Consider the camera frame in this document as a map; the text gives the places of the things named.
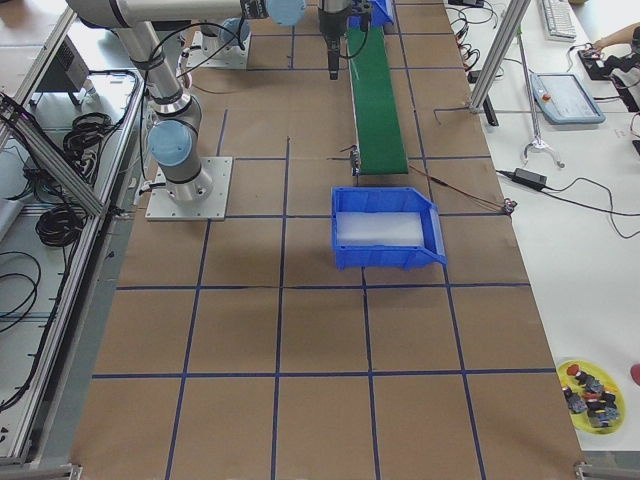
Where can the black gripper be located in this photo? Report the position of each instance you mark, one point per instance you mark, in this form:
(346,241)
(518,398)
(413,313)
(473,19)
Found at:
(329,24)

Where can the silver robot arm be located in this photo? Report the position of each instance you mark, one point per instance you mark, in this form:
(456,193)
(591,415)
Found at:
(173,141)
(225,37)

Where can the yellow plate of buttons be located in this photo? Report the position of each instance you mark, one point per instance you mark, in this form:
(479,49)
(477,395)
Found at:
(594,400)

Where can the blue source bin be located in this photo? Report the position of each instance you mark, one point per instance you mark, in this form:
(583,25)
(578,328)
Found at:
(380,13)

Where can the green conveyor belt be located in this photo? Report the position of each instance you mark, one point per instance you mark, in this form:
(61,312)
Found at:
(379,147)

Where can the white foam pad destination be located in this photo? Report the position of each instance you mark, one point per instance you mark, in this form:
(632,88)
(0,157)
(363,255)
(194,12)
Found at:
(379,229)

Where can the blue destination bin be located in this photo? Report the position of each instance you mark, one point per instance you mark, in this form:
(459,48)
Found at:
(388,199)

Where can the white keyboard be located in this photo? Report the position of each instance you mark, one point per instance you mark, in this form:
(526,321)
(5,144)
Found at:
(557,20)

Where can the black power adapter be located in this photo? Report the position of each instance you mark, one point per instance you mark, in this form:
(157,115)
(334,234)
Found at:
(529,179)

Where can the blue teach pendant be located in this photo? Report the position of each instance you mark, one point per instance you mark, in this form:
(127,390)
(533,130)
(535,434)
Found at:
(564,100)

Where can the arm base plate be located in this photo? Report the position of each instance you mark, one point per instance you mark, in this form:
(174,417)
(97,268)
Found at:
(206,197)
(234,61)

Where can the aluminium frame post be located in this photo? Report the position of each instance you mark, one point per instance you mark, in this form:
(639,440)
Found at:
(499,47)

